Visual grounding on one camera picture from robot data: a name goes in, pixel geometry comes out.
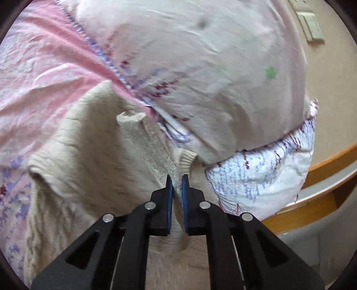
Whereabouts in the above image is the pink floral bed sheet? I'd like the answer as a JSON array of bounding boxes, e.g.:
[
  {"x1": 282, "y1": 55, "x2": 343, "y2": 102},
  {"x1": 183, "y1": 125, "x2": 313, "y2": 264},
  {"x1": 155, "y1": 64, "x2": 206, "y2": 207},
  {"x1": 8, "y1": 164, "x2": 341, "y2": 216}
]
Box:
[{"x1": 0, "y1": 0, "x2": 157, "y2": 282}]

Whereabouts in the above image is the white wall switch panel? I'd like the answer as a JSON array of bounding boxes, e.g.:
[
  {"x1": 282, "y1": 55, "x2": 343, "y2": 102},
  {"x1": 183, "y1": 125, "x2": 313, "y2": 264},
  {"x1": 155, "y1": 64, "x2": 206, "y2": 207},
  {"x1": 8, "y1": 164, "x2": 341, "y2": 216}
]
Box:
[{"x1": 289, "y1": 0, "x2": 326, "y2": 43}]

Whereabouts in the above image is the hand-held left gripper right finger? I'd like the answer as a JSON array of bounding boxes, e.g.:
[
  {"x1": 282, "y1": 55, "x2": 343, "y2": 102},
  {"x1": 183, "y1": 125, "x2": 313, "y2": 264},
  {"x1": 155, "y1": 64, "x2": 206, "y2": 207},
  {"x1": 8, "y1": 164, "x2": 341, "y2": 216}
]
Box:
[{"x1": 182, "y1": 174, "x2": 325, "y2": 290}]

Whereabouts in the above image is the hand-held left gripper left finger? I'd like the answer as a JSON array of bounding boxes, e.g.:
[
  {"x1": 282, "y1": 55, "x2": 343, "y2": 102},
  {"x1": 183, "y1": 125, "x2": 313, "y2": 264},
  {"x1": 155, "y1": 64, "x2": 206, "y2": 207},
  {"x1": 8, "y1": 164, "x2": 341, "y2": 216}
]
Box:
[{"x1": 31, "y1": 175, "x2": 174, "y2": 290}]

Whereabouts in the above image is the beige knit sweater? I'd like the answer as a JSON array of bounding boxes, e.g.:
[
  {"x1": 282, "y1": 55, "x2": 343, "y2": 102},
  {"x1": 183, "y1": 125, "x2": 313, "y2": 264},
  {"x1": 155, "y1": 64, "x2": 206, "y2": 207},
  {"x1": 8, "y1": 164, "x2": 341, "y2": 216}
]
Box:
[{"x1": 23, "y1": 80, "x2": 212, "y2": 290}]

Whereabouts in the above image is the wooden bed frame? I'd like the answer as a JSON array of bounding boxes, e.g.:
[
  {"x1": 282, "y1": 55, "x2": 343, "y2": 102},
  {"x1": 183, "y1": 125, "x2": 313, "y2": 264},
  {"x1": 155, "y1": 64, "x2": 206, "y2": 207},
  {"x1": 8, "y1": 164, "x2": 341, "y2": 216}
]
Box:
[{"x1": 262, "y1": 144, "x2": 357, "y2": 235}]

